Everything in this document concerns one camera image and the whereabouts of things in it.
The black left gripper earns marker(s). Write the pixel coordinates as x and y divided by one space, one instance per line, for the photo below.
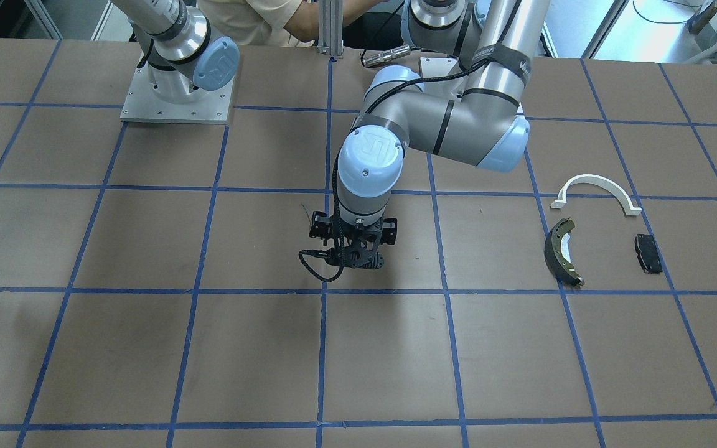
319 226

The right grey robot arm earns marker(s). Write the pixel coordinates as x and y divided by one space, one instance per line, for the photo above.
178 38

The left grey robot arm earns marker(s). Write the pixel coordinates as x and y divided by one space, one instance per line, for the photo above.
469 115

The olive green brake shoe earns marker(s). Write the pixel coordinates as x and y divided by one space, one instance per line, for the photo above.
557 255

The person in beige shirt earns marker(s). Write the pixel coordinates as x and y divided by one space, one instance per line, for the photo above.
296 23

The black brake pad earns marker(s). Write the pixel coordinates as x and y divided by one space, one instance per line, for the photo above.
647 253

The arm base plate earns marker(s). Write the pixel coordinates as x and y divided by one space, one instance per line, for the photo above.
431 67
168 97

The aluminium frame post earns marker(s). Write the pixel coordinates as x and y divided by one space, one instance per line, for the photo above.
330 24

